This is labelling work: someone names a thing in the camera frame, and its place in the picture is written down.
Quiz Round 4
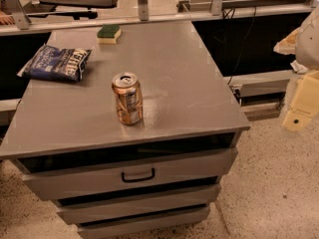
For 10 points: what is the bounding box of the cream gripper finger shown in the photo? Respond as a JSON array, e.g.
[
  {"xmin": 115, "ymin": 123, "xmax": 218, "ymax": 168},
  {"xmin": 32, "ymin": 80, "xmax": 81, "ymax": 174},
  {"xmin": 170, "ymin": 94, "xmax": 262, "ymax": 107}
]
[
  {"xmin": 273, "ymin": 28, "xmax": 299, "ymax": 55},
  {"xmin": 282, "ymin": 71, "xmax": 319, "ymax": 131}
]

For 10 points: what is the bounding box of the orange soda can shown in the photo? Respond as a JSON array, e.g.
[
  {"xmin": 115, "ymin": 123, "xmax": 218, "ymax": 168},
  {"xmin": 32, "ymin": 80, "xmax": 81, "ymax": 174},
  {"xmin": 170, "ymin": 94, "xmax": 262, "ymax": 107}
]
[{"xmin": 112, "ymin": 72, "xmax": 143, "ymax": 125}]

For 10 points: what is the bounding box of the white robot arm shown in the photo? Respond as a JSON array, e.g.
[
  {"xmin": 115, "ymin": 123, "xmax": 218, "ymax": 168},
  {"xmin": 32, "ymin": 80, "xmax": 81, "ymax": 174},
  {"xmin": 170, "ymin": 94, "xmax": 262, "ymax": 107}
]
[{"xmin": 273, "ymin": 6, "xmax": 319, "ymax": 131}]

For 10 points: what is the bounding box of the top grey drawer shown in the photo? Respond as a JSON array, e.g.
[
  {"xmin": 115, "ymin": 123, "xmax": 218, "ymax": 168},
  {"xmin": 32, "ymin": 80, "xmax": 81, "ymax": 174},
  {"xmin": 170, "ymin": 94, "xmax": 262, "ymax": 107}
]
[{"xmin": 23, "ymin": 147, "xmax": 238, "ymax": 200}]

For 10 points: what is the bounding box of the grey drawer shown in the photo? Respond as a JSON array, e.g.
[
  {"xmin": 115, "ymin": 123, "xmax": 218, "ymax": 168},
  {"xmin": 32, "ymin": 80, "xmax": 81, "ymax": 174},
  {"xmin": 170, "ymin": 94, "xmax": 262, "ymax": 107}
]
[
  {"xmin": 57, "ymin": 183, "xmax": 221, "ymax": 224},
  {"xmin": 23, "ymin": 147, "xmax": 238, "ymax": 200},
  {"xmin": 78, "ymin": 204, "xmax": 210, "ymax": 239}
]

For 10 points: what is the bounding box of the middle grey drawer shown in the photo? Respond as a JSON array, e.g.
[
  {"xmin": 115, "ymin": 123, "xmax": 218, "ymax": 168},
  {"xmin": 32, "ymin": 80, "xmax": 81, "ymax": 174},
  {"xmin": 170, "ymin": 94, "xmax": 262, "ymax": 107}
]
[{"xmin": 57, "ymin": 183, "xmax": 221, "ymax": 224}]

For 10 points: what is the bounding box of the grey drawer cabinet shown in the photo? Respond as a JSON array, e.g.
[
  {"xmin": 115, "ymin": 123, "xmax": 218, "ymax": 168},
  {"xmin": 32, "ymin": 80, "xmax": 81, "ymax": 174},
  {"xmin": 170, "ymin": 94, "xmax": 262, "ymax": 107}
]
[{"xmin": 0, "ymin": 22, "xmax": 249, "ymax": 239}]

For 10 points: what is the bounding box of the green yellow sponge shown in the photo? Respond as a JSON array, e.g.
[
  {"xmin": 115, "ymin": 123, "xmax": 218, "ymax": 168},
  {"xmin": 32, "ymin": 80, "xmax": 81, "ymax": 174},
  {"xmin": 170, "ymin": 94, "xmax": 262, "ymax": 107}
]
[{"xmin": 97, "ymin": 25, "xmax": 122, "ymax": 44}]

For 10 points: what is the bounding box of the bottom grey drawer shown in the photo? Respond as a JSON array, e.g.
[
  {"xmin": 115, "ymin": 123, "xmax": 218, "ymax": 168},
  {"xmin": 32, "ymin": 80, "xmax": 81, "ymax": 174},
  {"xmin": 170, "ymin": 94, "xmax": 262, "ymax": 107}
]
[{"xmin": 78, "ymin": 204, "xmax": 210, "ymax": 239}]

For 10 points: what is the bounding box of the black office chair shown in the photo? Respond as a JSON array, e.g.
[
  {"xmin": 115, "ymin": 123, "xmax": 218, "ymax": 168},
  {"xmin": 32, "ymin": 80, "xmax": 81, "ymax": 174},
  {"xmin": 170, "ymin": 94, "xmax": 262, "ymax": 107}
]
[{"xmin": 23, "ymin": 0, "xmax": 119, "ymax": 20}]

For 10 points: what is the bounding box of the blue Kettle chip bag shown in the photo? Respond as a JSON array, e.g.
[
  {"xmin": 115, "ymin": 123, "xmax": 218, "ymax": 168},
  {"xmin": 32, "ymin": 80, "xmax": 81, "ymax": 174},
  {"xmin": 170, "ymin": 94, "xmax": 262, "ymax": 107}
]
[{"xmin": 17, "ymin": 45, "xmax": 92, "ymax": 82}]

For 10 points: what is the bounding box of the black hanging cable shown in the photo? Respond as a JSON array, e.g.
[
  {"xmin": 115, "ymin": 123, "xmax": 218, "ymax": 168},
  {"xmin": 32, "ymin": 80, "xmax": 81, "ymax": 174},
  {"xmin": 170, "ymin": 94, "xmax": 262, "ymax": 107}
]
[{"xmin": 226, "ymin": 6, "xmax": 257, "ymax": 86}]

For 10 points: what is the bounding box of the black drawer handle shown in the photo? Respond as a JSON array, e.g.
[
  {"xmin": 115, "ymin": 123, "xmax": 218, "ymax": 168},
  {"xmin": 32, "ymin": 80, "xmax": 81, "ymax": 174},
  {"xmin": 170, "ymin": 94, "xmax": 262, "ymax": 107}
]
[{"xmin": 121, "ymin": 168, "xmax": 156, "ymax": 183}]

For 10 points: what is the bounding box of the grey metal railing frame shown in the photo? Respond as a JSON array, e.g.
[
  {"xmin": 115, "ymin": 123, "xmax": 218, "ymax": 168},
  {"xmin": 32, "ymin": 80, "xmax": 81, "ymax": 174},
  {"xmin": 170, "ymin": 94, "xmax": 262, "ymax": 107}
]
[{"xmin": 0, "ymin": 0, "xmax": 318, "ymax": 36}]

